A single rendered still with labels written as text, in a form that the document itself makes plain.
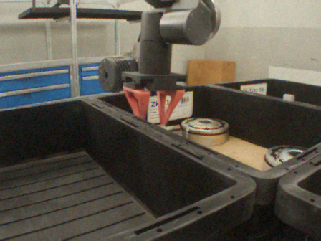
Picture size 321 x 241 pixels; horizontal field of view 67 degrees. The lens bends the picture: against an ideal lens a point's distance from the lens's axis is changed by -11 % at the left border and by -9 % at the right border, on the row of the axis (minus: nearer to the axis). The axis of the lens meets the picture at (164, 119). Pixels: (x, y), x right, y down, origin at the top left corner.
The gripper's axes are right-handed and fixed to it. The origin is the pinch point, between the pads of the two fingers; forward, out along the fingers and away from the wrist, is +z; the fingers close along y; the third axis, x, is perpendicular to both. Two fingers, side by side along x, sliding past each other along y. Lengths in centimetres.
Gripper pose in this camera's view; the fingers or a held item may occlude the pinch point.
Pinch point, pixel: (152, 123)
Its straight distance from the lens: 50.0
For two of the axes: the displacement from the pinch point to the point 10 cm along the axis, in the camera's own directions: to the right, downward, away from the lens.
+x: -5.5, -2.5, 8.0
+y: 8.3, -1.0, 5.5
